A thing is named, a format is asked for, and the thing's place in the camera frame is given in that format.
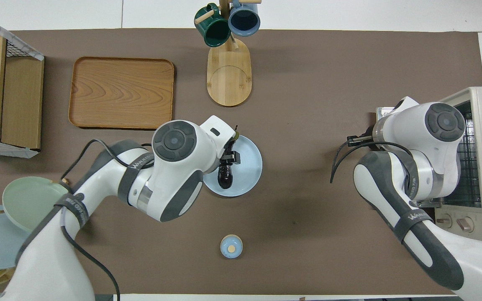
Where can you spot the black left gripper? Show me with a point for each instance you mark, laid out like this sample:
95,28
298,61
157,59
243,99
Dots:
226,155

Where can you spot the dark purple eggplant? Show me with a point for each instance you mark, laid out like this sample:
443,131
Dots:
225,177

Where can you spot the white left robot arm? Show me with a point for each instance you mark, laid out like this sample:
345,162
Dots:
174,142

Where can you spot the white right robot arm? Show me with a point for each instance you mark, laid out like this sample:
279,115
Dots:
446,121

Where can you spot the wooden mug tree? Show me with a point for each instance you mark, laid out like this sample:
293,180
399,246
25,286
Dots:
229,75

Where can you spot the brown table mat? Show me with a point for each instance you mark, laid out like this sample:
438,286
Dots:
308,83

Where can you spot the dark green ceramic mug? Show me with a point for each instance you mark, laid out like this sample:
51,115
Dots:
214,31

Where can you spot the wooden serving tray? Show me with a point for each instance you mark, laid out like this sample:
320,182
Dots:
121,93

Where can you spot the blue ceramic mug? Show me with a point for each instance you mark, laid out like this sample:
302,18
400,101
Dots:
244,19

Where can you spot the pale green plate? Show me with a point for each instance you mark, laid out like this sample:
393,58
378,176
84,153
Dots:
27,200

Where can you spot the wooden plate rack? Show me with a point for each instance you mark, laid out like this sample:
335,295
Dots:
2,276

